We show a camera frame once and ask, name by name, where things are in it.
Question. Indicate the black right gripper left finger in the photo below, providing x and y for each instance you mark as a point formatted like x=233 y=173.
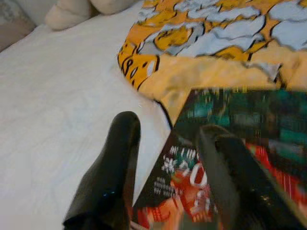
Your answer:
x=110 y=172

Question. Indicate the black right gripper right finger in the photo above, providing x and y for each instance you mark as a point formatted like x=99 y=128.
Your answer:
x=239 y=182

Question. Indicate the dark green red magazine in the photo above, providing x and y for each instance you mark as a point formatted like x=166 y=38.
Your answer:
x=239 y=112

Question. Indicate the yellow cartoon print blanket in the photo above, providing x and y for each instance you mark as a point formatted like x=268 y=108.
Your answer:
x=216 y=72

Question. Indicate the white quilted mattress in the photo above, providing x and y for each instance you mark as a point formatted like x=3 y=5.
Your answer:
x=60 y=95

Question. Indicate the cream plush toy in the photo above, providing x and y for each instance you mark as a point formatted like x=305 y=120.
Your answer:
x=64 y=16

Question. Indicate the grey printed cushion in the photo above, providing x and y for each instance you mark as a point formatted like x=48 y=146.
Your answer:
x=12 y=31

